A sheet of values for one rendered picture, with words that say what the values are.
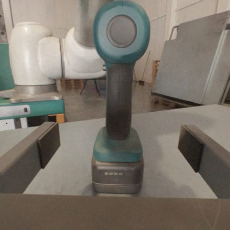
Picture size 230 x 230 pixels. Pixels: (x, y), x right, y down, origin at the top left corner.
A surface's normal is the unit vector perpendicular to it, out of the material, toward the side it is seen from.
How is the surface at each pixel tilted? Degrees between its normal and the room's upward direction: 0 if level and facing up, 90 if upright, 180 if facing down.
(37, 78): 96
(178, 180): 0
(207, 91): 78
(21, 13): 90
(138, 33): 90
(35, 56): 88
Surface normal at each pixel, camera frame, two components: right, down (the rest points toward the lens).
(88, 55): 0.23, 0.59
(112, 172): -0.01, 0.29
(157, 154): 0.02, -0.96
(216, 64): -0.88, -0.09
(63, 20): 0.37, 0.28
